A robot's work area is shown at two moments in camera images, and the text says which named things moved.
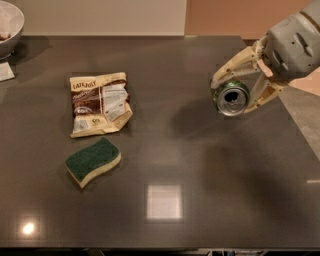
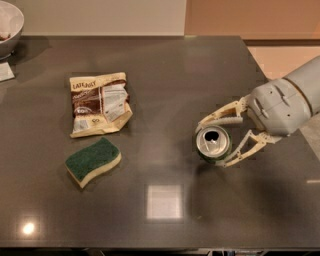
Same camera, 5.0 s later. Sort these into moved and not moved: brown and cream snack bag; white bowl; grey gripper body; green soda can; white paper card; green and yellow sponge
Moved: green soda can; grey gripper body
Not moved: green and yellow sponge; white paper card; white bowl; brown and cream snack bag
